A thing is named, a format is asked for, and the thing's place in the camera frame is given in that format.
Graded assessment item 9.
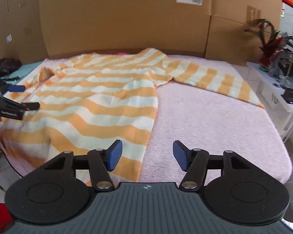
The orange white striped shirt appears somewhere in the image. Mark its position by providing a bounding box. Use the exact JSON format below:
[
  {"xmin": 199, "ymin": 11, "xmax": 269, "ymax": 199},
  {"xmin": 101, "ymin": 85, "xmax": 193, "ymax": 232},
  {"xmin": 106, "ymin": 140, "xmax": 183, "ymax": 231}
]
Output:
[{"xmin": 0, "ymin": 48, "xmax": 261, "ymax": 182}]

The dark brown garment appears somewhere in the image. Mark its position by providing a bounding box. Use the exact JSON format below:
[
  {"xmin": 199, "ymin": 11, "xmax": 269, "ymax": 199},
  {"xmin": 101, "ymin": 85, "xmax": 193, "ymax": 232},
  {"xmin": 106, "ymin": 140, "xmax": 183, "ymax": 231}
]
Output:
[{"xmin": 0, "ymin": 58, "xmax": 21, "ymax": 78}]

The pink fleece towel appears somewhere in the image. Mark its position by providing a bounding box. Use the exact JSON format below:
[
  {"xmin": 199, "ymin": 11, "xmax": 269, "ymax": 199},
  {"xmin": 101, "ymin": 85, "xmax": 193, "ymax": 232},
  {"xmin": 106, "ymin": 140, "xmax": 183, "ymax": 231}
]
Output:
[{"xmin": 4, "ymin": 53, "xmax": 292, "ymax": 184}]

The left cardboard box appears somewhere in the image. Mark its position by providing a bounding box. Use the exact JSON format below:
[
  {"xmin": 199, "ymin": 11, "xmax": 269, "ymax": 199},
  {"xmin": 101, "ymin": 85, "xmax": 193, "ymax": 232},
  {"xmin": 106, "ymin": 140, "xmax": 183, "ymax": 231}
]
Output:
[{"xmin": 0, "ymin": 0, "xmax": 48, "ymax": 65}]

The large cardboard box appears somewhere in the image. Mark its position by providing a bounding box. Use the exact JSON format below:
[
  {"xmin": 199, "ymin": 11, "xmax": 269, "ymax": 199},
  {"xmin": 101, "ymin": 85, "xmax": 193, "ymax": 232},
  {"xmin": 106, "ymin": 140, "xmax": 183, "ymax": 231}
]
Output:
[{"xmin": 39, "ymin": 0, "xmax": 212, "ymax": 59}]

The white side table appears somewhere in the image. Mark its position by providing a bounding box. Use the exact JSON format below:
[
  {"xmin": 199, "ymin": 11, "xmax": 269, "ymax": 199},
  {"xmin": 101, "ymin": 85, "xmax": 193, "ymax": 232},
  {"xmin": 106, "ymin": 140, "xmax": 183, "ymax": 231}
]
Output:
[{"xmin": 247, "ymin": 62, "xmax": 293, "ymax": 142}]

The small black box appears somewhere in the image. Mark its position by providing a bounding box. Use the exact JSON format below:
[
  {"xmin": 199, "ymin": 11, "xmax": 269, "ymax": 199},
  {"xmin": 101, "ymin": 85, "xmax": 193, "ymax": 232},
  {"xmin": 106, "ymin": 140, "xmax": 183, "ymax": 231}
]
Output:
[{"xmin": 283, "ymin": 87, "xmax": 293, "ymax": 104}]

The red black feather decoration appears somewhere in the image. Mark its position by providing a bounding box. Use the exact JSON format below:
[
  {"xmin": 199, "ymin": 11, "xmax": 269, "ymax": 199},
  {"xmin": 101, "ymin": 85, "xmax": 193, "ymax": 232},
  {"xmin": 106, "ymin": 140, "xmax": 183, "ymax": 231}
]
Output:
[{"xmin": 244, "ymin": 19, "xmax": 293, "ymax": 68}]

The right cardboard box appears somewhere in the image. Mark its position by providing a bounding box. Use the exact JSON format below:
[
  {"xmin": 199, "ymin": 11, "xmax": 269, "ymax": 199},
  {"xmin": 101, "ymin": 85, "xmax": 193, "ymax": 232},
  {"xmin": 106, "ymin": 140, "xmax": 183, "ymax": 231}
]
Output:
[{"xmin": 205, "ymin": 0, "xmax": 282, "ymax": 66}]

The teal garment with black strap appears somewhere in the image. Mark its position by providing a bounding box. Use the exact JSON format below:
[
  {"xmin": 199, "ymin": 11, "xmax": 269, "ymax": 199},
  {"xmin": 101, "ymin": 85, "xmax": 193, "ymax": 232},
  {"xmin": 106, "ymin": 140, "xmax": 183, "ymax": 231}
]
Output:
[{"xmin": 0, "ymin": 61, "xmax": 42, "ymax": 85}]

